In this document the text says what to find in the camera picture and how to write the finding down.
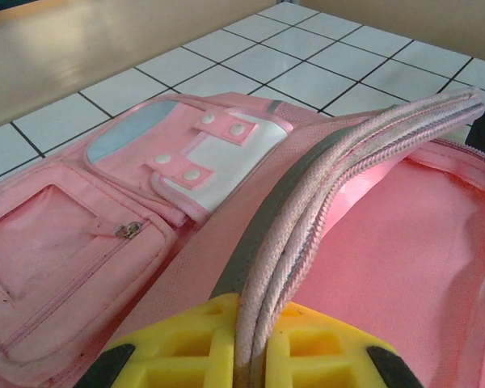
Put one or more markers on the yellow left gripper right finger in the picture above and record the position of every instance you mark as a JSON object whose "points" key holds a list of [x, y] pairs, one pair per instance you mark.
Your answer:
{"points": [[327, 355]]}

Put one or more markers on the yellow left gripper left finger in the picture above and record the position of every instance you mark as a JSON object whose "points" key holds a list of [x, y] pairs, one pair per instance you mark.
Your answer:
{"points": [[178, 347]]}

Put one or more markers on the pink school backpack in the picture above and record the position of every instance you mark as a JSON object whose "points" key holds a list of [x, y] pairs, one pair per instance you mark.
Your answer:
{"points": [[388, 262]]}

